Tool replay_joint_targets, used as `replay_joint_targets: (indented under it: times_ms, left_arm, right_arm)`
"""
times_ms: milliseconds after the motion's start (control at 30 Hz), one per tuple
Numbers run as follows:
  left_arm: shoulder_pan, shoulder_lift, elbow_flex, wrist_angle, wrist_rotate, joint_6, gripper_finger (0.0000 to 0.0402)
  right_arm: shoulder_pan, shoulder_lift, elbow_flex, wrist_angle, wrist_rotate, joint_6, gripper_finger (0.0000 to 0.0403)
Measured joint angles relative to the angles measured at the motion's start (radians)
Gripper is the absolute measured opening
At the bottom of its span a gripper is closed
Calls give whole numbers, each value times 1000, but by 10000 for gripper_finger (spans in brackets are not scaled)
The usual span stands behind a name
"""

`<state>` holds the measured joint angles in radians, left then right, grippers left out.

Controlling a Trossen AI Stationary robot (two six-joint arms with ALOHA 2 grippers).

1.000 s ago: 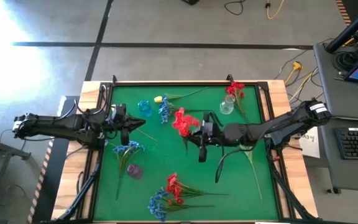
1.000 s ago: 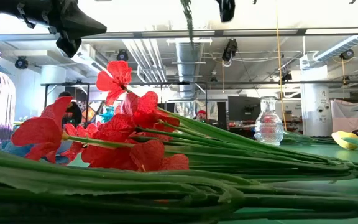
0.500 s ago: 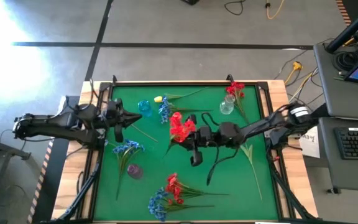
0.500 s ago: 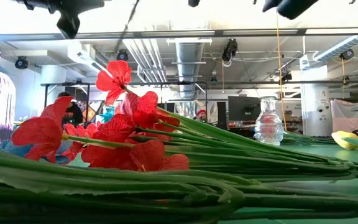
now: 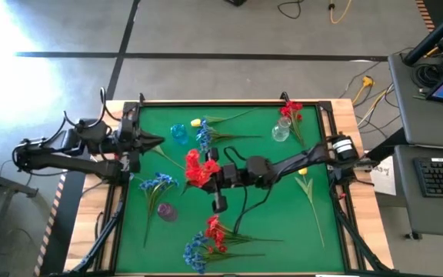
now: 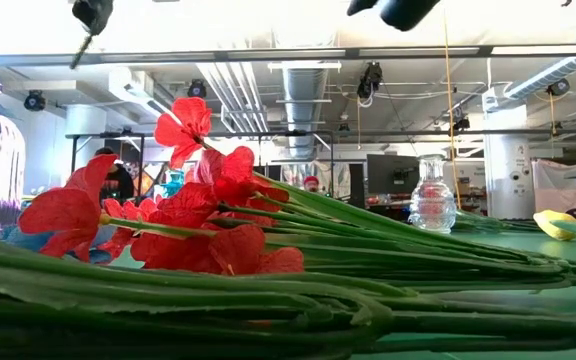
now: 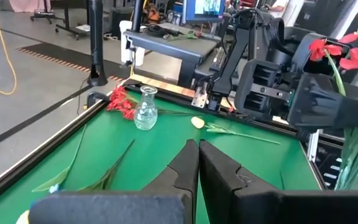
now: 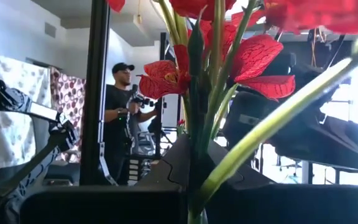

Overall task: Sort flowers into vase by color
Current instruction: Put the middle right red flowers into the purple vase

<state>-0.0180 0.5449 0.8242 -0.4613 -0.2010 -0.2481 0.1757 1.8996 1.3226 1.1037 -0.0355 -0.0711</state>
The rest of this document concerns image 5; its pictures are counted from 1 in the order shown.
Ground black floor cable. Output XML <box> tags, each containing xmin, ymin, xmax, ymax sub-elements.
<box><xmin>276</xmin><ymin>0</ymin><xmax>304</xmax><ymax>20</ymax></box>

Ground black computer keyboard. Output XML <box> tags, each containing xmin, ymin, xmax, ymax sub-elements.
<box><xmin>413</xmin><ymin>156</ymin><xmax>443</xmax><ymax>198</ymax></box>

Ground clear glass vase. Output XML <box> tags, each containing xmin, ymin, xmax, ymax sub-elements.
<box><xmin>271</xmin><ymin>115</ymin><xmax>292</xmax><ymax>142</ymax></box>

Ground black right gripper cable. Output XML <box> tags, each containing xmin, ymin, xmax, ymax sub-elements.
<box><xmin>223</xmin><ymin>145</ymin><xmax>275</xmax><ymax>235</ymax></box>

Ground red artificial flower bunch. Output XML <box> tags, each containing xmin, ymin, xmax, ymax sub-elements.
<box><xmin>279</xmin><ymin>99</ymin><xmax>307</xmax><ymax>149</ymax></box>
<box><xmin>205</xmin><ymin>214</ymin><xmax>284</xmax><ymax>254</ymax></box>
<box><xmin>182</xmin><ymin>149</ymin><xmax>222</xmax><ymax>193</ymax></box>

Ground black striped-edge floor mat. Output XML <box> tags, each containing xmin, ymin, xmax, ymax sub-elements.
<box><xmin>32</xmin><ymin>169</ymin><xmax>90</xmax><ymax>277</ymax></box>
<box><xmin>415</xmin><ymin>0</ymin><xmax>438</xmax><ymax>32</ymax></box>

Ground blue glass vase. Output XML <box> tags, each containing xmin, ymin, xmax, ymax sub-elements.
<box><xmin>170</xmin><ymin>122</ymin><xmax>189</xmax><ymax>146</ymax></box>

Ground black monitor pole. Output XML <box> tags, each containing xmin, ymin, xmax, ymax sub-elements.
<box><xmin>403</xmin><ymin>0</ymin><xmax>443</xmax><ymax>67</ymax></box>

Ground coiled black cables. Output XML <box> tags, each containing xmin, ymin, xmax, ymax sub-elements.
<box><xmin>411</xmin><ymin>61</ymin><xmax>443</xmax><ymax>90</ymax></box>

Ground green table mat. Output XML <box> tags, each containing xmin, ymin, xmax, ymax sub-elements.
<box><xmin>114</xmin><ymin>104</ymin><xmax>346</xmax><ymax>275</ymax></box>

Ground silver mounting bracket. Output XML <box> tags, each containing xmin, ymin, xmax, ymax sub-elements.
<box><xmin>354</xmin><ymin>157</ymin><xmax>377</xmax><ymax>170</ymax></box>

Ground black aluminium table frame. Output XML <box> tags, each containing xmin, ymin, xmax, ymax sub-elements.
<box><xmin>48</xmin><ymin>92</ymin><xmax>399</xmax><ymax>277</ymax></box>

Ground long yellow cable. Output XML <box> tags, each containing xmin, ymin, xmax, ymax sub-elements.
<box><xmin>328</xmin><ymin>0</ymin><xmax>354</xmax><ymax>25</ymax></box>

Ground grey computer desk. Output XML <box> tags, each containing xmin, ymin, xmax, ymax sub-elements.
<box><xmin>367</xmin><ymin>52</ymin><xmax>443</xmax><ymax>242</ymax></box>

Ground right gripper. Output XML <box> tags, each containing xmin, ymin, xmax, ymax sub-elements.
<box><xmin>201</xmin><ymin>147</ymin><xmax>248</xmax><ymax>215</ymax></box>

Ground white paper sheet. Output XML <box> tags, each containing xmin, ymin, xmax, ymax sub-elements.
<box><xmin>369</xmin><ymin>155</ymin><xmax>398</xmax><ymax>197</ymax></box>

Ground purple glass vase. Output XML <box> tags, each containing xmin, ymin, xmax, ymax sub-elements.
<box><xmin>156</xmin><ymin>202</ymin><xmax>179</xmax><ymax>223</ymax></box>

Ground blue artificial flower bunch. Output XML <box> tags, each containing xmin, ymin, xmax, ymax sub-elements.
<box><xmin>138</xmin><ymin>172</ymin><xmax>180</xmax><ymax>249</ymax></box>
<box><xmin>182</xmin><ymin>230</ymin><xmax>267</xmax><ymax>275</ymax></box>
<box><xmin>195</xmin><ymin>118</ymin><xmax>264</xmax><ymax>154</ymax></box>

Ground floor cable bundle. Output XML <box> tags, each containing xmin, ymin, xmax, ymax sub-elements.
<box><xmin>338</xmin><ymin>48</ymin><xmax>415</xmax><ymax>135</ymax></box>

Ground yellow artificial tulip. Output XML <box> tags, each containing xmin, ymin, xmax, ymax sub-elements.
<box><xmin>190</xmin><ymin>108</ymin><xmax>259</xmax><ymax>128</ymax></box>
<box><xmin>151</xmin><ymin>144</ymin><xmax>186</xmax><ymax>172</ymax></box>
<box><xmin>294</xmin><ymin>167</ymin><xmax>326</xmax><ymax>249</ymax></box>

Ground yellow plug with cable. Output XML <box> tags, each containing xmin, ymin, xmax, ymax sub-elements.
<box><xmin>351</xmin><ymin>75</ymin><xmax>376</xmax><ymax>105</ymax></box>

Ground grey metal stand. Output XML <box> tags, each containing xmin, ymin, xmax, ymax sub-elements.
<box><xmin>0</xmin><ymin>153</ymin><xmax>40</xmax><ymax>277</ymax></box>

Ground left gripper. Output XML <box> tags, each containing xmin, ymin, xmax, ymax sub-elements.
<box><xmin>118</xmin><ymin>115</ymin><xmax>165</xmax><ymax>174</ymax></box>

